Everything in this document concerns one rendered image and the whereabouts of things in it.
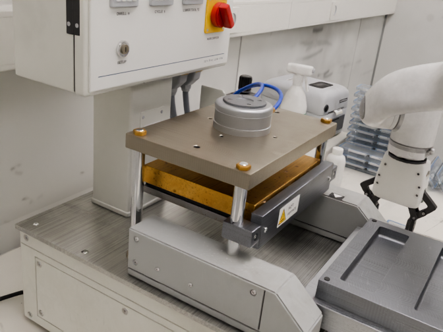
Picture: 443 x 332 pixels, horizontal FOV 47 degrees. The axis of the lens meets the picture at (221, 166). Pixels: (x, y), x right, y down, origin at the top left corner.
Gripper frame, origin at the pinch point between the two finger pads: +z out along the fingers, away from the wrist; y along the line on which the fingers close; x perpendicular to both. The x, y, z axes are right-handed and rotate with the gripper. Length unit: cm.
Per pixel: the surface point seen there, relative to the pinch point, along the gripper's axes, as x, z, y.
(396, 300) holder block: 52, -16, -14
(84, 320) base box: 63, 1, 24
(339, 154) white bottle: -16.6, -5.0, 20.2
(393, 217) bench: -20.6, 8.4, 4.3
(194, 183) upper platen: 56, -22, 12
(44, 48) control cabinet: 63, -36, 31
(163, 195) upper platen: 56, -19, 16
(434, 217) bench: -28.7, 8.4, -3.9
